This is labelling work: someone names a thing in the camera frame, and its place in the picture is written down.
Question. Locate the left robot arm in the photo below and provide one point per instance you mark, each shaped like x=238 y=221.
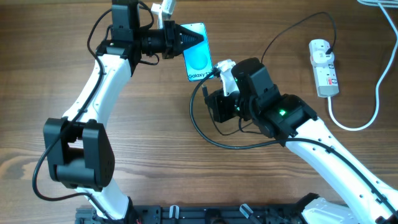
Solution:
x=77 y=149

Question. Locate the white power strip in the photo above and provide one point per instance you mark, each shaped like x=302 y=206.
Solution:
x=325 y=77

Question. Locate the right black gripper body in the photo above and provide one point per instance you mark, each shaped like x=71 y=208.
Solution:
x=216 y=106

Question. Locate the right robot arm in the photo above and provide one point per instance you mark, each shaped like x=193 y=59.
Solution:
x=249 y=93

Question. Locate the Galaxy S25 smartphone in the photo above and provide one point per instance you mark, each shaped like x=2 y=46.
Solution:
x=198 y=62

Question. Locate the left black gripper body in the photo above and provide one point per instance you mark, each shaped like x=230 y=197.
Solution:
x=170 y=39

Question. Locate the white USB charger plug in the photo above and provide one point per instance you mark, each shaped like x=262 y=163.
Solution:
x=319 y=58

